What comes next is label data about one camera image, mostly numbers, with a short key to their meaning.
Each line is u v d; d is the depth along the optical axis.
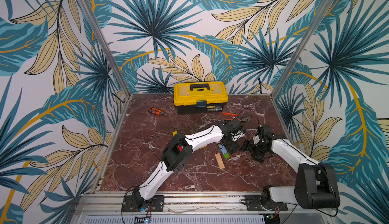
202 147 0.93
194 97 0.96
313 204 0.41
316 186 0.42
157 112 1.07
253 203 0.73
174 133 0.98
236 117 1.06
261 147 0.72
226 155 0.88
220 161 0.87
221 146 0.90
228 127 0.71
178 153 0.55
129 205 0.72
